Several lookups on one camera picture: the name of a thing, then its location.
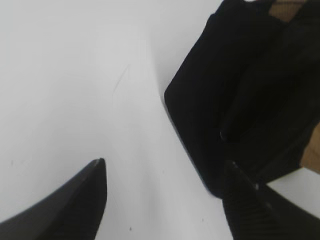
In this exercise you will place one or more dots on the black opposing left gripper finger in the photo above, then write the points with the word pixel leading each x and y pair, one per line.
pixel 261 94

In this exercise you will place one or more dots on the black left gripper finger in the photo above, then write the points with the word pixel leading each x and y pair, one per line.
pixel 72 212
pixel 254 211

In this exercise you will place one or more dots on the black bag with tan straps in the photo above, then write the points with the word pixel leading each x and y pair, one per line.
pixel 237 36

